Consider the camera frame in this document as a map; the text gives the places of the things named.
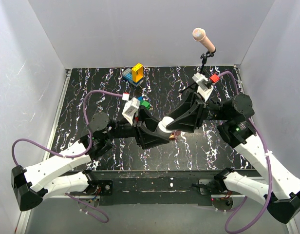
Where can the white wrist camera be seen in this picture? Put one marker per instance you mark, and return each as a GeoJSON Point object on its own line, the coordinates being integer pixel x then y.
{"type": "Point", "coordinates": [205, 85]}
{"type": "Point", "coordinates": [130, 109]}

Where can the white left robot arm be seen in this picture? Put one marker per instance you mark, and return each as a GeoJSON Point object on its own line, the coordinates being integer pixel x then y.
{"type": "Point", "coordinates": [33, 184]}

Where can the black microphone stand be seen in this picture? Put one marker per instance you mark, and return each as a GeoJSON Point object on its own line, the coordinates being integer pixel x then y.
{"type": "Point", "coordinates": [204, 58]}

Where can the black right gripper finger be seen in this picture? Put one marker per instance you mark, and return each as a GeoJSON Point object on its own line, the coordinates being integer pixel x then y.
{"type": "Point", "coordinates": [187, 122]}
{"type": "Point", "coordinates": [185, 108]}

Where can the pink microphone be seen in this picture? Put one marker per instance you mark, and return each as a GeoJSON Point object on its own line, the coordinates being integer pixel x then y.
{"type": "Point", "coordinates": [199, 35]}

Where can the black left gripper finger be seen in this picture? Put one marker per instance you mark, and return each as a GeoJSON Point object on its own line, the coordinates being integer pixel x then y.
{"type": "Point", "coordinates": [148, 119]}
{"type": "Point", "coordinates": [148, 138]}

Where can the yellow blue toy brick stack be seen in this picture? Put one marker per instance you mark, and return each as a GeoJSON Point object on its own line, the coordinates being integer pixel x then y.
{"type": "Point", "coordinates": [134, 75]}

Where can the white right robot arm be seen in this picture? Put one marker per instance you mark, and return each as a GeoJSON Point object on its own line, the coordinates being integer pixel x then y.
{"type": "Point", "coordinates": [281, 194]}

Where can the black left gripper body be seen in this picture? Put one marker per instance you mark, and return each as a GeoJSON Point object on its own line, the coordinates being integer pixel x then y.
{"type": "Point", "coordinates": [125, 130]}

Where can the white vitamin pill bottle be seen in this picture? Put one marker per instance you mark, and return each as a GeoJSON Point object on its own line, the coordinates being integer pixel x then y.
{"type": "Point", "coordinates": [163, 132]}

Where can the red weekly pill organizer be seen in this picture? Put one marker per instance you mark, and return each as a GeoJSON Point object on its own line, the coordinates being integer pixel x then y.
{"type": "Point", "coordinates": [174, 135]}

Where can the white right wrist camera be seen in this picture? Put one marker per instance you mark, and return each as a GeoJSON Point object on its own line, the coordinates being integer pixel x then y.
{"type": "Point", "coordinates": [205, 85]}

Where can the green blue toy brick cluster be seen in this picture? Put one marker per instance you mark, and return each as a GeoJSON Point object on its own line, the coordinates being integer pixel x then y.
{"type": "Point", "coordinates": [144, 103]}

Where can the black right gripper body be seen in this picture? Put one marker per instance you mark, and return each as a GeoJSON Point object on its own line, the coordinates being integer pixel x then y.
{"type": "Point", "coordinates": [209, 110]}

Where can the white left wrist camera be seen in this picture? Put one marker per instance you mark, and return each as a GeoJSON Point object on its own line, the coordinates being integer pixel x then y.
{"type": "Point", "coordinates": [130, 109]}

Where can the white bottle cap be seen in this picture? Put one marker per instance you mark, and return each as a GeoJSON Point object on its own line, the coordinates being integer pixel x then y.
{"type": "Point", "coordinates": [166, 121]}

